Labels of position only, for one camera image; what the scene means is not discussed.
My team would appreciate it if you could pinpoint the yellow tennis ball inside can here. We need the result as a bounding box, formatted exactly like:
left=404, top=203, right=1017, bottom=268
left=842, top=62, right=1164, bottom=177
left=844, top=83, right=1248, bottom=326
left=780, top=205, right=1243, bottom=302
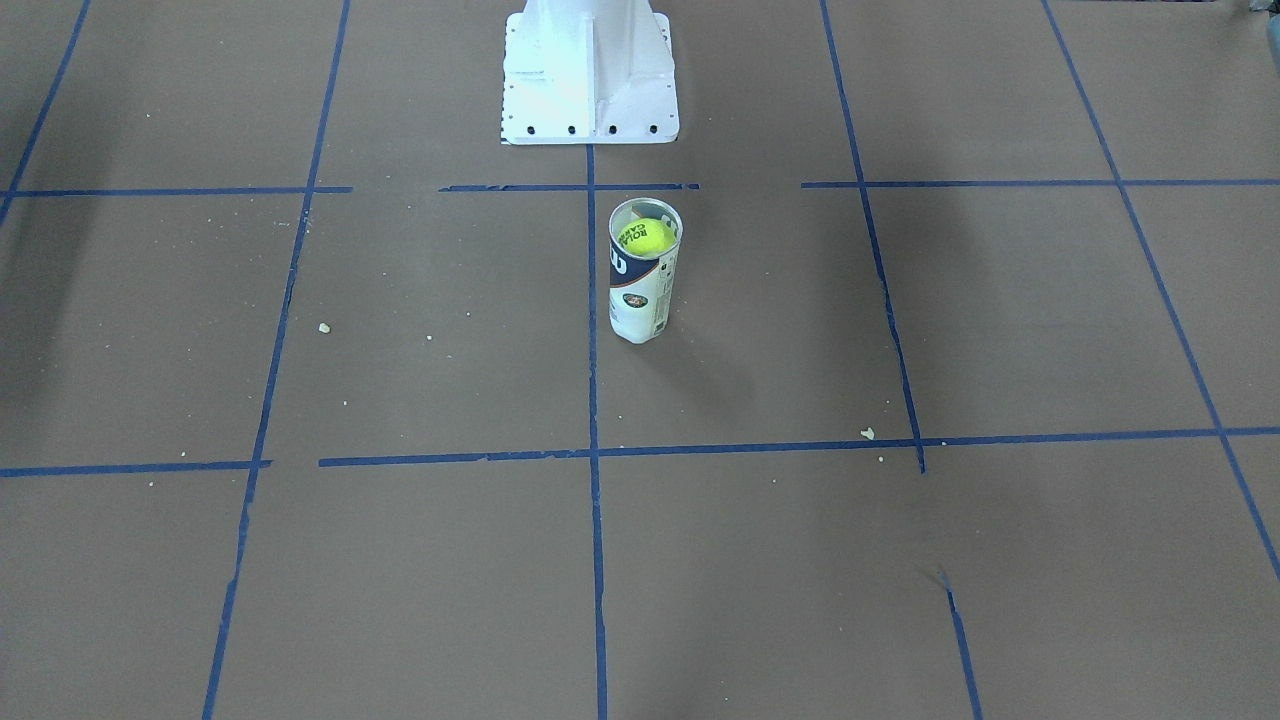
left=617, top=218, right=676, bottom=259

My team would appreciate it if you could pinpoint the clear plastic tennis ball can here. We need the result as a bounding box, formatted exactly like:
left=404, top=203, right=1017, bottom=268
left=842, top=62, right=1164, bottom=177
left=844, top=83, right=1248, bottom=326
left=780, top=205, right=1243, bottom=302
left=608, top=197, right=684, bottom=345

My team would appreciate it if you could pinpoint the white metal mount base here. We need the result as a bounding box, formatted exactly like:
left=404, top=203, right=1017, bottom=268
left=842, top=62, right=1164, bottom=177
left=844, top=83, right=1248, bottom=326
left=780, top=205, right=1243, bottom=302
left=500, top=1, right=680, bottom=146

